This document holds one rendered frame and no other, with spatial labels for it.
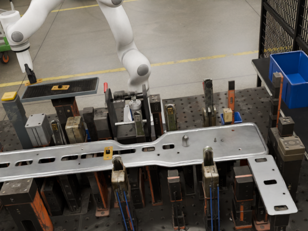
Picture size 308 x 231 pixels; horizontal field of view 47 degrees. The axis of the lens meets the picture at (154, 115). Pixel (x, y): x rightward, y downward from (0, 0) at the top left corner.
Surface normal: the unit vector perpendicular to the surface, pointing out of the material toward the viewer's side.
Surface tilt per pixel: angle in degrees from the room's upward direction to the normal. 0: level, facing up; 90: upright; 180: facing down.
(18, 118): 90
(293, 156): 89
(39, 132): 90
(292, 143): 0
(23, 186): 0
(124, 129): 0
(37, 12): 70
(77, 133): 90
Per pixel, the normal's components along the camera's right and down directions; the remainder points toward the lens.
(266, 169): -0.11, -0.81
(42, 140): 0.04, 0.57
